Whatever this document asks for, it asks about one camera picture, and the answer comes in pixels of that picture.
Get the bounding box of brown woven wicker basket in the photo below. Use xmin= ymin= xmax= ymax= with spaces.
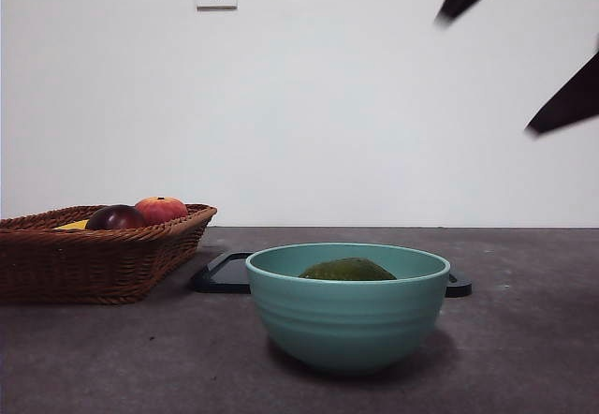
xmin=0 ymin=203 xmax=219 ymax=305

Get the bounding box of green avocado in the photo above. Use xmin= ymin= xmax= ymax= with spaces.
xmin=298 ymin=257 xmax=398 ymax=282

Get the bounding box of black rectangular tray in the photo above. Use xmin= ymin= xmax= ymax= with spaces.
xmin=190 ymin=251 xmax=473 ymax=299

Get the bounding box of teal ceramic bowl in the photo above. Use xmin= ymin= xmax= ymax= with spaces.
xmin=245 ymin=242 xmax=452 ymax=372

